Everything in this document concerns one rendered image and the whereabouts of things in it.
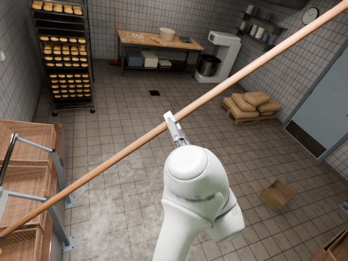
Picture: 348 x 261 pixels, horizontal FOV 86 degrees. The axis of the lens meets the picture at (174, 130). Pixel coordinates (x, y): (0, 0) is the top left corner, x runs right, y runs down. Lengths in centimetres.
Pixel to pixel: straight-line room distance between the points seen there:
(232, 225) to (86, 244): 219
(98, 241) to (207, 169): 229
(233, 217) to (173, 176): 21
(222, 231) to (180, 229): 14
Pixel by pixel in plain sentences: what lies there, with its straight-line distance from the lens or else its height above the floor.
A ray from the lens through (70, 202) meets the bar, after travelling 276.
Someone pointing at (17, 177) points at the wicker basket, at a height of 63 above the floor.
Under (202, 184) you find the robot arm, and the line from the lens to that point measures 31.
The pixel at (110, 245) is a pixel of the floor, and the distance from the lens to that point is 252.
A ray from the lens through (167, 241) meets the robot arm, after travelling 36.
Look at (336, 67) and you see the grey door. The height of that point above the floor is 162.
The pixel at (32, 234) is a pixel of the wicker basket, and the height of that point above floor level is 66.
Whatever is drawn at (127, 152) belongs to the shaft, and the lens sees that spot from 75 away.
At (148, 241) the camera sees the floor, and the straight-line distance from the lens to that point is 253.
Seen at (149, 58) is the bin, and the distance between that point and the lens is 537.
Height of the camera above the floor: 240
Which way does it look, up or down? 40 degrees down
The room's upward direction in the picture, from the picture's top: 15 degrees clockwise
